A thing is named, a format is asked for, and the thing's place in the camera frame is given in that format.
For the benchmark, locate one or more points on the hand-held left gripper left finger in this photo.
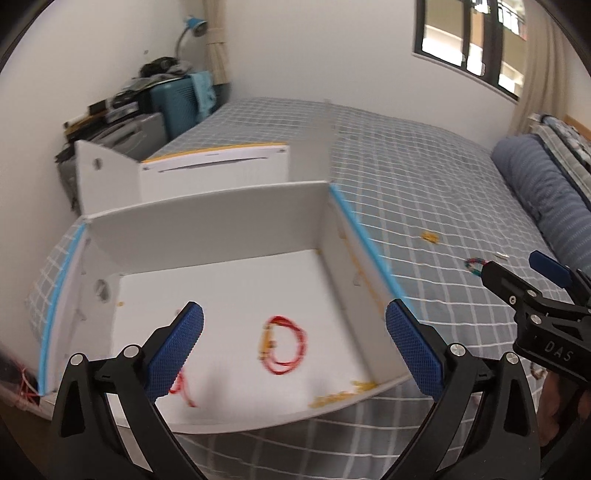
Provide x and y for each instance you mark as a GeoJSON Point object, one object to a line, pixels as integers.
{"type": "Point", "coordinates": [180, 344]}

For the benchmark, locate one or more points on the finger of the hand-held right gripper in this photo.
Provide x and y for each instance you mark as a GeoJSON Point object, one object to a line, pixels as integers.
{"type": "Point", "coordinates": [505, 281]}
{"type": "Point", "coordinates": [549, 268]}

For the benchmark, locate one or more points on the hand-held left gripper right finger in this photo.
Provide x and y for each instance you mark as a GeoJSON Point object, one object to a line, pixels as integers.
{"type": "Point", "coordinates": [413, 348]}

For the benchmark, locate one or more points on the white cardboard box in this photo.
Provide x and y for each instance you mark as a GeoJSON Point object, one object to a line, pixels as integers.
{"type": "Point", "coordinates": [231, 240]}

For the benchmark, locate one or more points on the person's right hand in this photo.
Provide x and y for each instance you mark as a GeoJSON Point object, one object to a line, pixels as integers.
{"type": "Point", "coordinates": [556, 410]}

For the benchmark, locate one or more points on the navy patterned blanket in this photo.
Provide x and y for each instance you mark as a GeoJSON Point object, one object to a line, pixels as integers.
{"type": "Point", "coordinates": [565, 138]}

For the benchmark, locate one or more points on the grey checked bed sheet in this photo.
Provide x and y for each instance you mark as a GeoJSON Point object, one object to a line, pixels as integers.
{"type": "Point", "coordinates": [415, 184]}

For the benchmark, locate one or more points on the wooden headboard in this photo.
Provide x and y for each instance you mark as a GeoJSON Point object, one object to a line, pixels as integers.
{"type": "Point", "coordinates": [577, 123]}

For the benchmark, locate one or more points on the beige curtain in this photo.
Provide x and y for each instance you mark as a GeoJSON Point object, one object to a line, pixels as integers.
{"type": "Point", "coordinates": [217, 41]}
{"type": "Point", "coordinates": [545, 60]}

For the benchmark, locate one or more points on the blue suitcase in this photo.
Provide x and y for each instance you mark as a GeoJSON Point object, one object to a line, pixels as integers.
{"type": "Point", "coordinates": [178, 106]}

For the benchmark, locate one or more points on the black framed window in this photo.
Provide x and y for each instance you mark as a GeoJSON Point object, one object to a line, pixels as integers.
{"type": "Point", "coordinates": [466, 41]}

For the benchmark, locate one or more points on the stack of books and boxes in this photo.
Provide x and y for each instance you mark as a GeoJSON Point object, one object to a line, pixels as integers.
{"type": "Point", "coordinates": [111, 108]}

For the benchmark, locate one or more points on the teal cloth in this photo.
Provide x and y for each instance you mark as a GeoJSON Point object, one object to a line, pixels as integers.
{"type": "Point", "coordinates": [205, 92]}

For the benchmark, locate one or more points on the pile of dark clothes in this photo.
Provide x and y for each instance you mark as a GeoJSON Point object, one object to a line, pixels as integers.
{"type": "Point", "coordinates": [164, 67]}

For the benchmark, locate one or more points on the blue desk lamp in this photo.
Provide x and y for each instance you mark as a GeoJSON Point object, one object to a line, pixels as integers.
{"type": "Point", "coordinates": [194, 25]}

